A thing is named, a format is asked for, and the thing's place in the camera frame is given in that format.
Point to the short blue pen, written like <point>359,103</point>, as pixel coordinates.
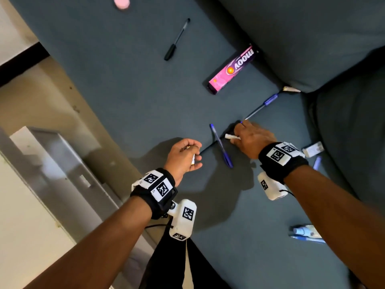
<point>317,163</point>

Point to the pink carton box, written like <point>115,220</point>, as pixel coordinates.
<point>231,70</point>

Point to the small white box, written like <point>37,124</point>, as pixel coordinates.
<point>313,149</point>

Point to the grey metal cabinet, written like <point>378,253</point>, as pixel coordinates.
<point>57,174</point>

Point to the white tube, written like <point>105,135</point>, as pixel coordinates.
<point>305,230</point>

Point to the person's right thumb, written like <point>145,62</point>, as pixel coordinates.
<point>236,142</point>

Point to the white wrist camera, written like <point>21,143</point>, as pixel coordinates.
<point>182,221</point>
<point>271,188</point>

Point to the person's left thumb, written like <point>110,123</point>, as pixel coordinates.
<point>195,167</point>

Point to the grey sofa back cushion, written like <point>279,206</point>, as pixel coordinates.
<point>306,36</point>

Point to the black skirting strip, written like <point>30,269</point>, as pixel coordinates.
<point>21,64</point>

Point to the black marker wrist band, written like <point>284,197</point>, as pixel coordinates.
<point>281,165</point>
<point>156,195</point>

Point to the clear pen with blue grip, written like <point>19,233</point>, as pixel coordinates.
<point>264,104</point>

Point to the small white cap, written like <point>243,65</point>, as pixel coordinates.
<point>193,159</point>
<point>231,136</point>

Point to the light blue pen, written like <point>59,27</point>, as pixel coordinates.
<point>306,238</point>

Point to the grey sofa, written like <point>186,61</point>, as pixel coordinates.
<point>135,87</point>

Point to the person's left forearm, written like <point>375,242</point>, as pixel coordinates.
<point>99,249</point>

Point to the black pen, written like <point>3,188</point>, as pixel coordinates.
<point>176,42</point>

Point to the person's black trousers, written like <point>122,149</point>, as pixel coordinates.
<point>168,264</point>

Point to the white pen cap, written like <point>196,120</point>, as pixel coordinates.
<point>291,89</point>

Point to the person's right hand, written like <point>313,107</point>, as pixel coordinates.
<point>254,139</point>

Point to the person's left hand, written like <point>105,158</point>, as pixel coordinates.
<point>177,161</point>

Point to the person's right forearm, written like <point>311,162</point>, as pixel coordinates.
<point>340,219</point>

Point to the pink round object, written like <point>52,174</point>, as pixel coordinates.
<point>121,2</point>

